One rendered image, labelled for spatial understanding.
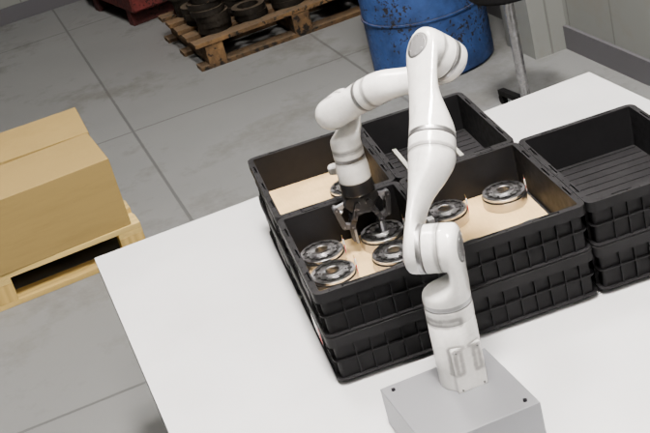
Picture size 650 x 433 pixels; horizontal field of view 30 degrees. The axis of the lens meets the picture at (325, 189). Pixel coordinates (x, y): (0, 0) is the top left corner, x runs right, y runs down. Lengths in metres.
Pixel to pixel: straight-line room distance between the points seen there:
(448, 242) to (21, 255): 2.96
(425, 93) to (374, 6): 3.57
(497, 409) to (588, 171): 0.85
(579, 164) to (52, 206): 2.50
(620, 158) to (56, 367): 2.30
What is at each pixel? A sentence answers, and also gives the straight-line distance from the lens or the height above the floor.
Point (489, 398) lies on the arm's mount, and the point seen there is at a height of 0.78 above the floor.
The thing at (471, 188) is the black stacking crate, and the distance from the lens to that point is 2.90.
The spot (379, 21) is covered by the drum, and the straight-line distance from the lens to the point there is 5.91.
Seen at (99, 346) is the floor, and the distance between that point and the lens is 4.49.
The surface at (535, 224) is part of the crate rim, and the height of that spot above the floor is 0.92.
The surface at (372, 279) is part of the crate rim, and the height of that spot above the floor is 0.92.
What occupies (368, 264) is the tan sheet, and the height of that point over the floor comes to 0.83.
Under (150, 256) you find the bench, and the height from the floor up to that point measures 0.70.
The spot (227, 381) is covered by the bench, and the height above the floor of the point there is 0.70.
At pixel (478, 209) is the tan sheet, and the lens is 2.85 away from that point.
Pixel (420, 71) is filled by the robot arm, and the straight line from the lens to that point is 2.37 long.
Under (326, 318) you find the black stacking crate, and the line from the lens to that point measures 2.49.
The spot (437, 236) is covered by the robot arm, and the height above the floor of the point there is 1.10.
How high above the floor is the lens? 2.14
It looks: 25 degrees down
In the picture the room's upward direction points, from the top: 15 degrees counter-clockwise
